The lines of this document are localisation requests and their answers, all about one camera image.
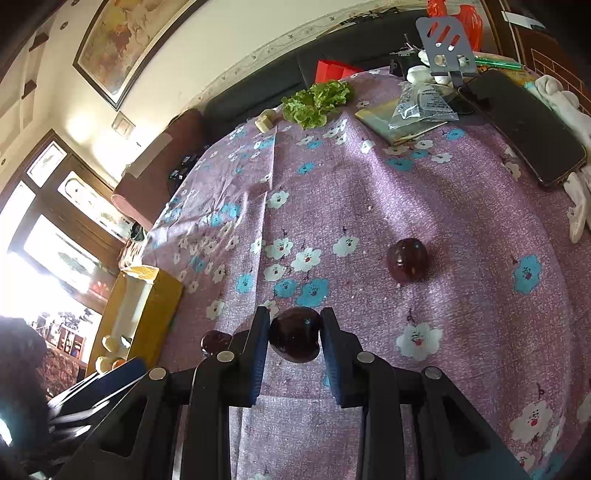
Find framed wall painting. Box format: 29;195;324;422
73;0;204;110

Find green lettuce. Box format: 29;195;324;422
281;80;355;130

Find small pale food piece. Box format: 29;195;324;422
254;109;276;133

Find dark red plum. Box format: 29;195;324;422
387;238;430;284
200;330;232;357
269;307;322;363

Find white cloth gloves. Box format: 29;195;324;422
535;75;590;244

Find purple floral tablecloth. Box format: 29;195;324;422
143;70;590;479

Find black smartphone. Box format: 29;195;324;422
458;69;566;188

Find red box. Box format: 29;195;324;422
315;60;362;83

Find black leather sofa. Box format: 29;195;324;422
204;10;427;142

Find clear plastic bag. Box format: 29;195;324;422
389;82;459;130

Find yellow-edged white tray box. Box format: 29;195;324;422
86;265;184;376

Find maroon armchair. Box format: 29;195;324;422
111;109;206;230

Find pale sugarcane chunk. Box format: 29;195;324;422
101;335;121;354
95;356;114;375

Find red plastic bag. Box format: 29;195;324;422
426;0;484;53

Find grey slotted spatula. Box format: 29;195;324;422
416;16;478;87

